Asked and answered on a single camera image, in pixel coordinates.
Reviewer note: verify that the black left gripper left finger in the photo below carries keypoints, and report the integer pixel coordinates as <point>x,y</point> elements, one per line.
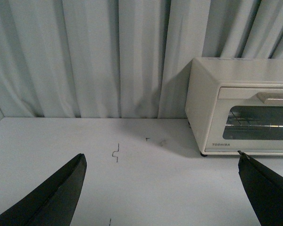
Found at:
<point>53,202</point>

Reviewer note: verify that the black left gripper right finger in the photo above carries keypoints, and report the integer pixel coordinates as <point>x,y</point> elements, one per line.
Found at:
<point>264,189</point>

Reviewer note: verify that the white Toshiba toaster oven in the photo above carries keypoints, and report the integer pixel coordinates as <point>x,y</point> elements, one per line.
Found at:
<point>208,75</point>

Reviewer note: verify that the grey-white pleated curtain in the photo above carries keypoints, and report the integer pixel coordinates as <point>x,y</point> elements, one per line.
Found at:
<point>122,58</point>

